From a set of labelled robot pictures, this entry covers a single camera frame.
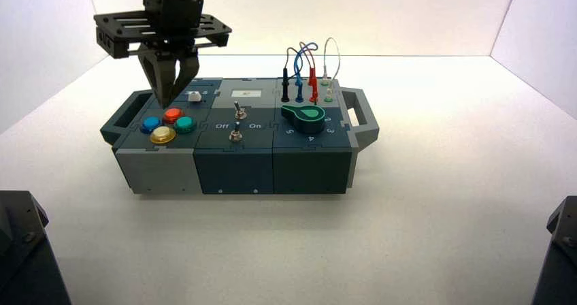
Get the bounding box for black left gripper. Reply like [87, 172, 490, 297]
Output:
[93, 0, 233, 110]

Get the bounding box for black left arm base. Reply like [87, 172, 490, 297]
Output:
[0, 190, 72, 305]

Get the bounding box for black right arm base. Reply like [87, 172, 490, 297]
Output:
[531, 195, 577, 305]

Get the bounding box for red push button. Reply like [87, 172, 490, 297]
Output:
[162, 108, 186, 125]

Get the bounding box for green push button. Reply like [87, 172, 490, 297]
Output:
[174, 116, 197, 135]

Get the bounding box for blue push button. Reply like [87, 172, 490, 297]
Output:
[139, 116, 162, 135]

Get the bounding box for yellow push button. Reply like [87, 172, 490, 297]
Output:
[150, 126, 177, 146]

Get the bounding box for grey and teal task box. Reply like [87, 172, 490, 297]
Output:
[99, 76, 380, 195]

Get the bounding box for green rotary knob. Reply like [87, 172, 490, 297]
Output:
[280, 104, 327, 135]

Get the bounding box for black banana plug cable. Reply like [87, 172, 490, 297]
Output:
[280, 46, 302, 103]

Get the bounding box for blue banana plug cable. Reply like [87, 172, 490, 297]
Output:
[293, 42, 319, 103]

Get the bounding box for red banana plug cable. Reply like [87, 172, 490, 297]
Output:
[299, 43, 320, 105]

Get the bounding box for coloured plug cables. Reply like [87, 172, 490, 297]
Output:
[320, 37, 342, 103]

